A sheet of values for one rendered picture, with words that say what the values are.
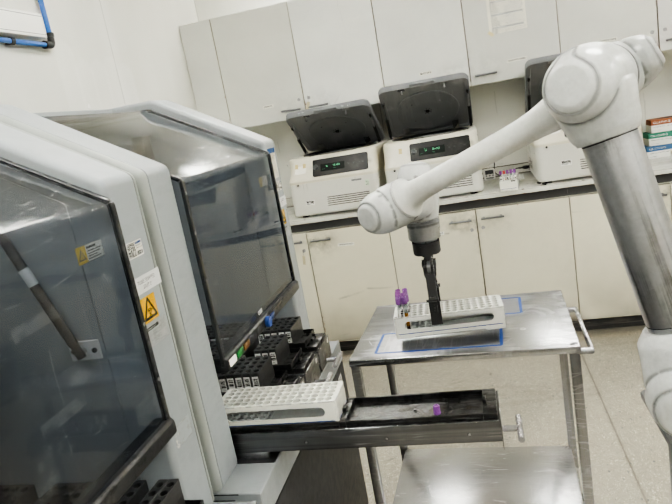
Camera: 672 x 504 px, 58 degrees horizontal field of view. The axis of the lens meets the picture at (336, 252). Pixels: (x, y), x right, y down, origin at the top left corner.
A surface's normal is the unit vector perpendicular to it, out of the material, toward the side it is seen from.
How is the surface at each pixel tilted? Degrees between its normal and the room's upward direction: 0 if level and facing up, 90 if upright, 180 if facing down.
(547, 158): 90
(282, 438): 90
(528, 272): 90
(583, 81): 85
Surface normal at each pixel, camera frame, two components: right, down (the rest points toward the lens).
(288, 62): -0.21, 0.25
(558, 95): -0.62, 0.14
